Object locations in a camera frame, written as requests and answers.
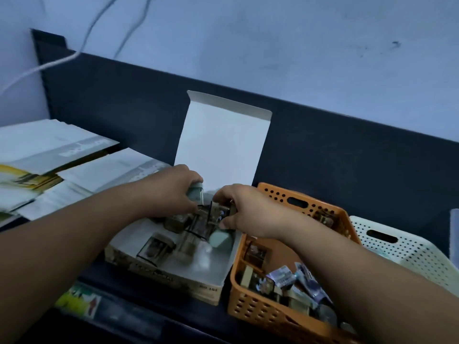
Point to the person's right hand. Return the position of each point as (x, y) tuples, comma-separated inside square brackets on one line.
[(258, 214)]

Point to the person's left hand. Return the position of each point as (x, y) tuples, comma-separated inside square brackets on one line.
[(172, 193)]

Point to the pile of small tubes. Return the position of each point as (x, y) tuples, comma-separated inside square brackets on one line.
[(283, 277)]

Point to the clear plastic organizer case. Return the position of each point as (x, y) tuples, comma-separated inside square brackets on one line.
[(454, 240)]

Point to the person's left forearm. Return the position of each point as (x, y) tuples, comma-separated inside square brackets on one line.
[(64, 254)]

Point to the person's right forearm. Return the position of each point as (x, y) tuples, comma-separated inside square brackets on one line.
[(376, 297)]

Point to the white cardboard box open lid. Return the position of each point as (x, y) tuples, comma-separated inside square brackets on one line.
[(222, 146)]

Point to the orange plastic basket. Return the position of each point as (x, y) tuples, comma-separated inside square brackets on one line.
[(247, 308)]

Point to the wide black shelf back panel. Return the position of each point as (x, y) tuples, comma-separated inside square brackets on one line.
[(340, 168)]

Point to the stack of white papers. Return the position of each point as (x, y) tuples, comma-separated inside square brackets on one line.
[(46, 202)]

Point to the white flat notebook package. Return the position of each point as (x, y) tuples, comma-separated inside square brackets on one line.
[(43, 143)]

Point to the green yellow shelf label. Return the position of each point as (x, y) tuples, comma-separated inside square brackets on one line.
[(77, 300)]

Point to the yellow green printed booklet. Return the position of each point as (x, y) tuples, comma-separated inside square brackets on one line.
[(21, 175)]

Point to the white perforated plastic basket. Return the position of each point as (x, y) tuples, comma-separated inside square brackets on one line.
[(412, 254)]

